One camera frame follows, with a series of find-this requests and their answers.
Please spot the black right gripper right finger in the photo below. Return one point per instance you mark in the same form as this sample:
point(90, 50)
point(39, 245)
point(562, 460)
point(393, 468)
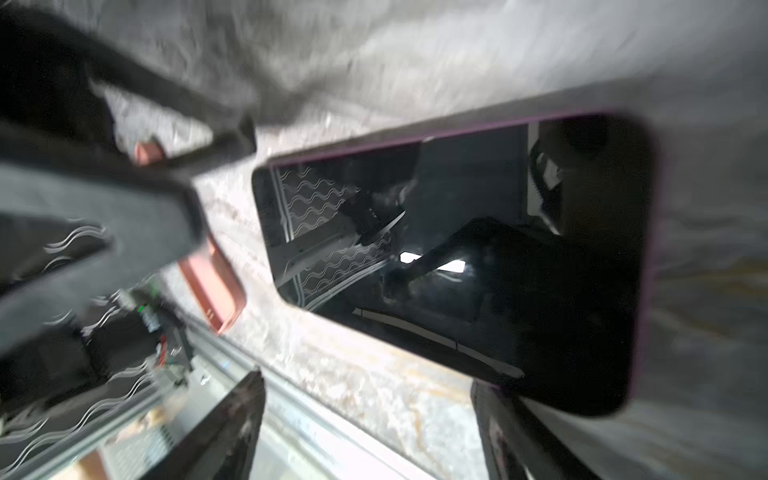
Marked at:
point(516, 444)

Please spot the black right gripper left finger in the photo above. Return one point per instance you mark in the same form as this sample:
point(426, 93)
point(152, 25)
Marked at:
point(223, 444)

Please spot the black smartphone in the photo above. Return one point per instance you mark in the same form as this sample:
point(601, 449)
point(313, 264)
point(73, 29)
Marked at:
point(511, 253)

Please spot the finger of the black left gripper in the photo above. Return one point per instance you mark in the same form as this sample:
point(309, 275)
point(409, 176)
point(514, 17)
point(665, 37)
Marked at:
point(78, 223)
point(60, 81)

